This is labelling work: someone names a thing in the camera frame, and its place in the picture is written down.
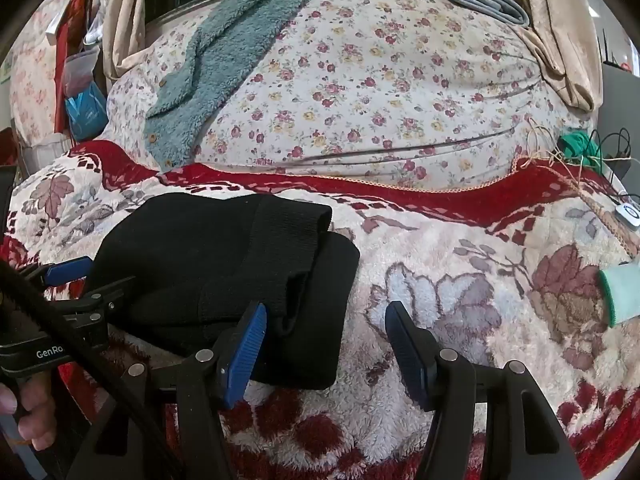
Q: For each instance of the person's left hand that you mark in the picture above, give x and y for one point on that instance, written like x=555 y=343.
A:
x=35 y=415

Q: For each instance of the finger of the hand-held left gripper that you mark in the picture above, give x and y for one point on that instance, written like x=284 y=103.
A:
x=67 y=270
x=102 y=299

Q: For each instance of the mint cloth with green hem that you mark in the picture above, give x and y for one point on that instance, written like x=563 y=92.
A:
x=620 y=292

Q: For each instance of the grey cabinet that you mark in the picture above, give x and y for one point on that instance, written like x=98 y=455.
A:
x=620 y=105

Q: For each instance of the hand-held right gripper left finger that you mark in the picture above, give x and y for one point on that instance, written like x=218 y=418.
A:
x=245 y=355

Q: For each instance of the white round device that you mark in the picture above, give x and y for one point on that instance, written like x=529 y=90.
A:
x=629 y=214

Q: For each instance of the red floral plush blanket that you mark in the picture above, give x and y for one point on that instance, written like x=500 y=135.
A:
x=450 y=260

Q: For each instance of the black pants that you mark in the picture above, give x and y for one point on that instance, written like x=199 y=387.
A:
x=200 y=260

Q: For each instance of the floral print bed sheet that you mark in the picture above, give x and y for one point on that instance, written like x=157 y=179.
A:
x=375 y=85

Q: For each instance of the clear plastic bag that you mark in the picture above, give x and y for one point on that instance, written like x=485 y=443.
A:
x=80 y=72

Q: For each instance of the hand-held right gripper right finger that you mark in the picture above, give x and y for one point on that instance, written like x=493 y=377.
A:
x=407 y=355

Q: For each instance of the teal fleece garment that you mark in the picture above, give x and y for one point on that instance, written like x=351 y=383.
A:
x=225 y=60

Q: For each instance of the blue bag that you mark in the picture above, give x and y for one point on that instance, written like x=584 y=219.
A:
x=86 y=115

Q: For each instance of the beige twine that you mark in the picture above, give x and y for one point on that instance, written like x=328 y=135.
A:
x=537 y=132

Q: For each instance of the beige curtain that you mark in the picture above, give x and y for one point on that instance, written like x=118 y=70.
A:
x=560 y=20
x=127 y=15

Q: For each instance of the red hanging item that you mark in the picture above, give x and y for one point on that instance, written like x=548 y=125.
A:
x=64 y=50

